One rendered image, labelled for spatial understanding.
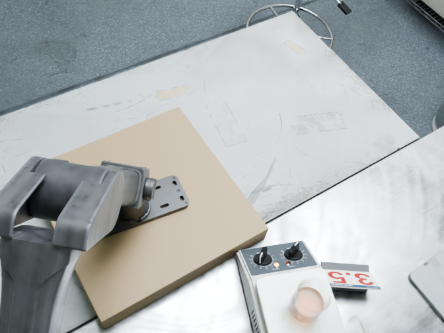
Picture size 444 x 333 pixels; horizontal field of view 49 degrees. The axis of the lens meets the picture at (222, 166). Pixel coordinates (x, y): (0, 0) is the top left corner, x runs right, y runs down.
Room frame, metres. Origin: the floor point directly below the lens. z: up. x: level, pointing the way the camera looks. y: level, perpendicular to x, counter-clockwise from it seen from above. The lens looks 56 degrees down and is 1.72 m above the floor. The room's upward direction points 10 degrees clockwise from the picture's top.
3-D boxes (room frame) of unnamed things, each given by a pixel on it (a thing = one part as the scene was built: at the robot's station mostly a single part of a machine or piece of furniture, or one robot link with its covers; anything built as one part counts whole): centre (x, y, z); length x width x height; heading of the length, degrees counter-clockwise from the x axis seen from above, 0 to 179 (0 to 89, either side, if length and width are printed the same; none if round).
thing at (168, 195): (0.41, 0.15, 0.98); 0.20 x 0.07 x 0.08; 124
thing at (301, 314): (0.27, -0.17, 1.02); 0.06 x 0.05 x 0.08; 115
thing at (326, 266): (0.37, -0.26, 0.92); 0.09 x 0.06 x 0.04; 97
